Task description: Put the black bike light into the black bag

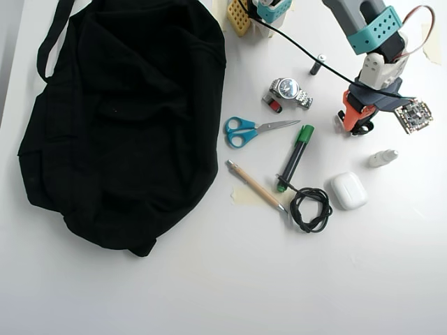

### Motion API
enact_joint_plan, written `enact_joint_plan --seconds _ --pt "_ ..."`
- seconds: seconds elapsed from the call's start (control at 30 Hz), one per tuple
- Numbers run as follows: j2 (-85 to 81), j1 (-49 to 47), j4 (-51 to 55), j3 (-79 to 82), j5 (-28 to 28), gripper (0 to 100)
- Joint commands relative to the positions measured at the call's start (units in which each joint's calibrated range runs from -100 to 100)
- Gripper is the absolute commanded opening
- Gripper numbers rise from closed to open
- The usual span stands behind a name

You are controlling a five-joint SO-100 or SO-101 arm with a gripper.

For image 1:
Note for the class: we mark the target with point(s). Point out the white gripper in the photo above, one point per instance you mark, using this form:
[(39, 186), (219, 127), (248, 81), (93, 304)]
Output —
[(355, 112)]

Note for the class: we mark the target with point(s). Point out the grey teal robot arm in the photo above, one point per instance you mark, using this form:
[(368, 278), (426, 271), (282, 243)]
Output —
[(370, 24)]

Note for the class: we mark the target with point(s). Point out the white teal robot base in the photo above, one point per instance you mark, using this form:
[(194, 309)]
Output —
[(272, 14)]

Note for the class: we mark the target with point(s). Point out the black fabric bag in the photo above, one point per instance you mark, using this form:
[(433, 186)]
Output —
[(122, 139)]

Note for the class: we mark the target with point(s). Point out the small white dropper bottle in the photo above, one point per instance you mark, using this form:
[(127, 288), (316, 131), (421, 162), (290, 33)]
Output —
[(380, 158)]

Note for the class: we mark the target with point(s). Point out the black AA battery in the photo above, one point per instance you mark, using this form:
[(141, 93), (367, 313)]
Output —
[(316, 66)]

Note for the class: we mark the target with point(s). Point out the silver steel wristwatch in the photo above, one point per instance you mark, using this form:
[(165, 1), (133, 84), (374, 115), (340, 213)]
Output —
[(287, 88)]

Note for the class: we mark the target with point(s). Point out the black marker green cap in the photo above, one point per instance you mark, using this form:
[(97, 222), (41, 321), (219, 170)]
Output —
[(297, 153)]

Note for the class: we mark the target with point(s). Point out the white earbuds case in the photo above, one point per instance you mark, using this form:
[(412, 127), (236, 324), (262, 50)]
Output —
[(346, 191)]

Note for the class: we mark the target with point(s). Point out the red black USB stick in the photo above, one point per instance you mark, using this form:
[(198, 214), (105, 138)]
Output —
[(275, 104)]

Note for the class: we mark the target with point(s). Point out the narrow beige masking tape strip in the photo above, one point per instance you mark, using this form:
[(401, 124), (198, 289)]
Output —
[(431, 42)]

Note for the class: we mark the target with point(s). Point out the wooden ballpoint pen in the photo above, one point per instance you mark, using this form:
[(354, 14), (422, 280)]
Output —
[(256, 186)]

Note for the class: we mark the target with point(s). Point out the wide beige masking tape piece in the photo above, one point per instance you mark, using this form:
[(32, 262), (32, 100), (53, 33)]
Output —
[(244, 195)]

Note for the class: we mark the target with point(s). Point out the yellow perforated block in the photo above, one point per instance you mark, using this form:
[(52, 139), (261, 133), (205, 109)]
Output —
[(239, 17)]

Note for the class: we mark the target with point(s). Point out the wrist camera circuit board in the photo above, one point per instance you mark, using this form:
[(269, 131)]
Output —
[(413, 117)]

